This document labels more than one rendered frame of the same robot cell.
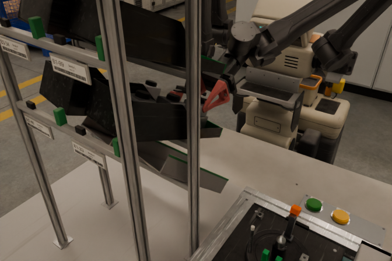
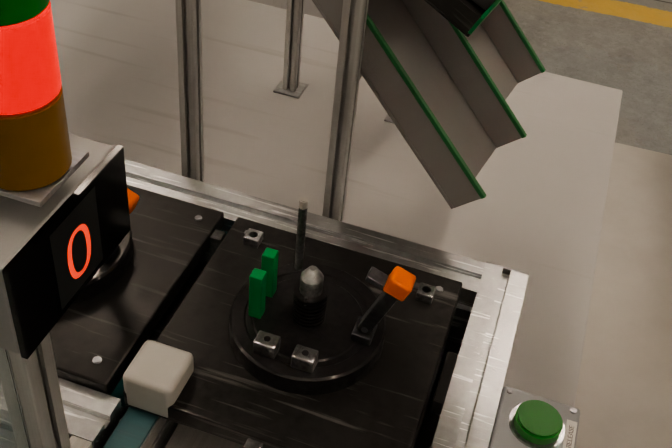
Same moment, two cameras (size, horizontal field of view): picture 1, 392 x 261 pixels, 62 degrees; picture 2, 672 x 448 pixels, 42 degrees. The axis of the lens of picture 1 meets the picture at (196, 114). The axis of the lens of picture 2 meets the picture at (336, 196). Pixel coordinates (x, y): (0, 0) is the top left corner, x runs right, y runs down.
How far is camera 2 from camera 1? 0.74 m
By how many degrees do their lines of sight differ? 55
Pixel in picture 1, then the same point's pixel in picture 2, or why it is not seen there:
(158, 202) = not seen: hidden behind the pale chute
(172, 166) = not seen: outside the picture
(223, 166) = (640, 279)
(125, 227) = (354, 152)
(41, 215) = (329, 50)
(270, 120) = not seen: outside the picture
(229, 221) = (396, 254)
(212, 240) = (324, 228)
